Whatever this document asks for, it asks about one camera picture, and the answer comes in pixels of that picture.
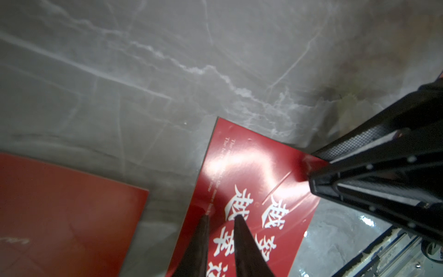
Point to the red card white characters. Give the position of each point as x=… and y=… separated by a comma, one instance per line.
x=264, y=181

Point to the red card cursive script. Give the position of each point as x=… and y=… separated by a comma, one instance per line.
x=58, y=222

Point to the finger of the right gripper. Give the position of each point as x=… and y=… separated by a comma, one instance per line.
x=391, y=166

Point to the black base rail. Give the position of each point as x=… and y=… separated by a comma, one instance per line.
x=396, y=253

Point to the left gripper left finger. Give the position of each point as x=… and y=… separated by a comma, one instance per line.
x=195, y=259

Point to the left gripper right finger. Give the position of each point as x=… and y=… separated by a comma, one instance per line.
x=248, y=258

